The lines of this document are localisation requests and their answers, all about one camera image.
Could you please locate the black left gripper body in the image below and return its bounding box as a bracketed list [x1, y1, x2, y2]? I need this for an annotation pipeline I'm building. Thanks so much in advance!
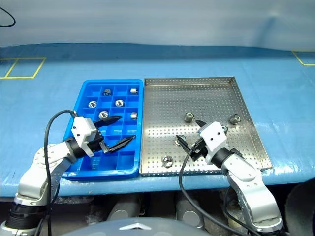
[87, 127, 110, 154]

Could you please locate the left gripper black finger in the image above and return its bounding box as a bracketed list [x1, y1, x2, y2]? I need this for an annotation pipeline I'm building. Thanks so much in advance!
[108, 135, 137, 152]
[94, 115, 123, 129]

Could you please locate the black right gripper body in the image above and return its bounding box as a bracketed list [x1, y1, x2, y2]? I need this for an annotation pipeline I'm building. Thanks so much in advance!
[191, 138, 209, 162]

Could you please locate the blue compartment tray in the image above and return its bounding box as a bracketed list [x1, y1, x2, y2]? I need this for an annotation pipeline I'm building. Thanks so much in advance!
[61, 79, 145, 181]

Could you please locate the perforated metal tray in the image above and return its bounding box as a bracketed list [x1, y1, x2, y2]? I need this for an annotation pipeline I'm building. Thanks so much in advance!
[139, 76, 273, 177]

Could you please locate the grey rounded cylinder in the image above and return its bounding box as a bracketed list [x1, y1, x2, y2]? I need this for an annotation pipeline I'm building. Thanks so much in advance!
[175, 193, 205, 229]
[106, 195, 141, 221]

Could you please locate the grey robot torso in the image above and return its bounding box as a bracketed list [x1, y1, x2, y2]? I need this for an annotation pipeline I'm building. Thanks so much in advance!
[60, 217, 205, 236]

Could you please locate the dark rounded shape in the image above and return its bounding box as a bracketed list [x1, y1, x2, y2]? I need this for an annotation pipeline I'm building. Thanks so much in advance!
[286, 181, 315, 236]

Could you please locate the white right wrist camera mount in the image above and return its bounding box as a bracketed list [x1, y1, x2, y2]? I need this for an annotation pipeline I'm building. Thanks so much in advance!
[198, 121, 228, 165]

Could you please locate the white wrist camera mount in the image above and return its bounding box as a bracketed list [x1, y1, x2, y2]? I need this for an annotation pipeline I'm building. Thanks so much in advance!
[198, 121, 228, 165]
[71, 117, 97, 158]

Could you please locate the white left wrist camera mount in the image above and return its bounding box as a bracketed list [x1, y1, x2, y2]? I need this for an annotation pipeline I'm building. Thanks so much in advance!
[71, 117, 97, 158]

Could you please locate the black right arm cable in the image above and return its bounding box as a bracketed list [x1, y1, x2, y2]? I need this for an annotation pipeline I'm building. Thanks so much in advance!
[178, 141, 261, 236]

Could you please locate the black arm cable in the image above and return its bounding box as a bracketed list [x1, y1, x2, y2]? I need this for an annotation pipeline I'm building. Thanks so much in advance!
[34, 110, 78, 236]
[178, 141, 261, 236]

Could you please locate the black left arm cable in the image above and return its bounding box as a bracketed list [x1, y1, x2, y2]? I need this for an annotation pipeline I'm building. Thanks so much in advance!
[34, 110, 78, 236]

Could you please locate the thin black background cable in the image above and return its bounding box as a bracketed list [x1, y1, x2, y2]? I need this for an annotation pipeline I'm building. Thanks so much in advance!
[0, 6, 17, 28]

